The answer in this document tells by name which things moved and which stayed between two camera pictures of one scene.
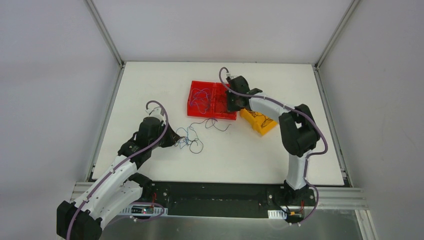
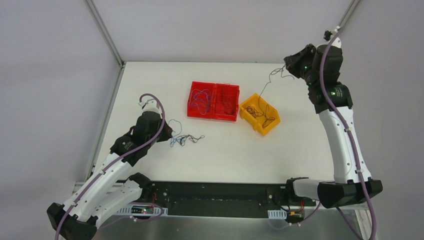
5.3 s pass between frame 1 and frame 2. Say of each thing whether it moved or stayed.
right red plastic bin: stayed
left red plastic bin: stayed
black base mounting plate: stayed
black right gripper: moved
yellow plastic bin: stayed
